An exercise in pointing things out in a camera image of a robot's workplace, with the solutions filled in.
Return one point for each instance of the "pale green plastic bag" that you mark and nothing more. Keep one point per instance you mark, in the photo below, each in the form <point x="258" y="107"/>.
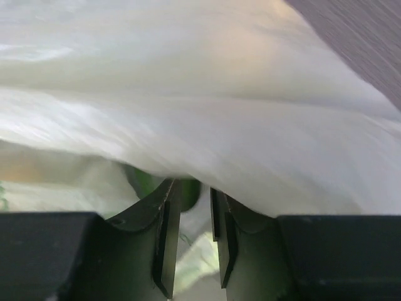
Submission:
<point x="242" y="96"/>

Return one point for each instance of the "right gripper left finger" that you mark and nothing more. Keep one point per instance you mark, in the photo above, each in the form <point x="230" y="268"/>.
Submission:
<point x="81" y="256"/>

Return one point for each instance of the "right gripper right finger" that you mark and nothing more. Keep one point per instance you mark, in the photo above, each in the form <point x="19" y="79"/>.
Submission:
<point x="305" y="257"/>

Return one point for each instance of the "fake dark green avocado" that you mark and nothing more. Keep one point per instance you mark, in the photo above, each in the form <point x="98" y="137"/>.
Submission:
<point x="188" y="192"/>

